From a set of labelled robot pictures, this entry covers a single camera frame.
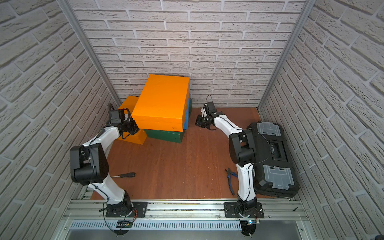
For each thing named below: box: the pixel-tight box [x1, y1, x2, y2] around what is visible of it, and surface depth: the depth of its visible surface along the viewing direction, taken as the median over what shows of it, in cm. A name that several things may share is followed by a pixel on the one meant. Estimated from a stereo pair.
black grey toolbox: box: [247, 121, 300, 199], surface depth 72 cm
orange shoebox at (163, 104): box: [131, 74, 191, 132], surface depth 74 cm
